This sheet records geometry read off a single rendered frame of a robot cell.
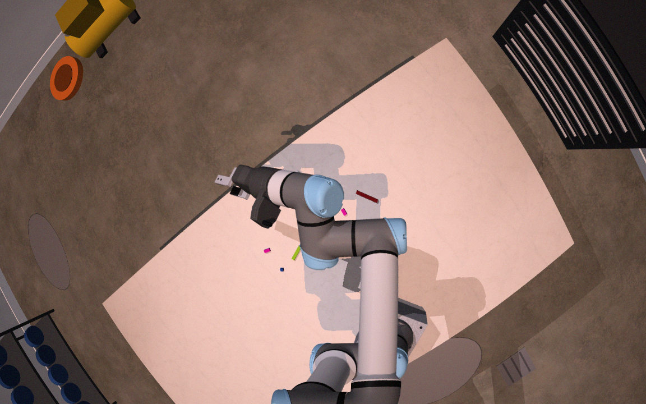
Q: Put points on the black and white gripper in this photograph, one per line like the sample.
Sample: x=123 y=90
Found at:
x=255 y=182

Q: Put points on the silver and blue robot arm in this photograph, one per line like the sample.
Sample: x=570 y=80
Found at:
x=384 y=340

